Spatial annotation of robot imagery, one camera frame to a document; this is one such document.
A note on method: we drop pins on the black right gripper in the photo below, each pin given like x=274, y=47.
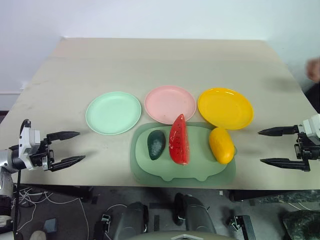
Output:
x=306, y=150

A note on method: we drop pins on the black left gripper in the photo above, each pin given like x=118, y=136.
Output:
x=44, y=156

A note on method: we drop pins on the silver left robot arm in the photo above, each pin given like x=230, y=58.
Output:
x=6, y=156

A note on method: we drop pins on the mint green plate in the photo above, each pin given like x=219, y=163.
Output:
x=113, y=113

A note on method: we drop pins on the yellow plate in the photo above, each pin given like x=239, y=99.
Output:
x=225, y=107

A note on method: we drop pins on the pink plate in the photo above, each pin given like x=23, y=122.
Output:
x=167, y=102

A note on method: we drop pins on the bystander bare hand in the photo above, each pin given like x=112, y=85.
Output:
x=314, y=70

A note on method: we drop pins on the bystander dark clothing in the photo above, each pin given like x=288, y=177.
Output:
x=315, y=98

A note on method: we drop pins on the yellow mango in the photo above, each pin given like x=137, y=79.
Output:
x=221, y=146

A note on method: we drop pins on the small grey box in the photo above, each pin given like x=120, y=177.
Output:
x=50, y=225

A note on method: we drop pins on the dark green marbled cushion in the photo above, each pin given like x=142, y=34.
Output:
x=302, y=225

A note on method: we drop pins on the green silicone tray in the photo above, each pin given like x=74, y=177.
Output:
x=200, y=167

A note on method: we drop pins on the dark green avocado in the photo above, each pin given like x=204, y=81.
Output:
x=156, y=145

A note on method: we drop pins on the beige shoe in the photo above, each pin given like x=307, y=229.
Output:
x=38, y=235

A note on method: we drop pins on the dark rounded robot shape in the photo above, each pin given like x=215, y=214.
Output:
x=192, y=212
x=133, y=217

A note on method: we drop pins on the red watermelon slice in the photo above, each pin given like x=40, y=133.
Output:
x=178, y=142

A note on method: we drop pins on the grey-green robot body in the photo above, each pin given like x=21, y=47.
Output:
x=185, y=236

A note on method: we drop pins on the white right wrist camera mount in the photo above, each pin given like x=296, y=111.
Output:
x=312, y=127

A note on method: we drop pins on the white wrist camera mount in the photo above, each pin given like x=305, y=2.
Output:
x=312, y=127
x=28, y=142

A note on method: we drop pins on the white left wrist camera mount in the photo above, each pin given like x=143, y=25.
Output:
x=28, y=142

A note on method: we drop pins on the black table frame bar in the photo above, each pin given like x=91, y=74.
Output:
x=262, y=195
x=77, y=193

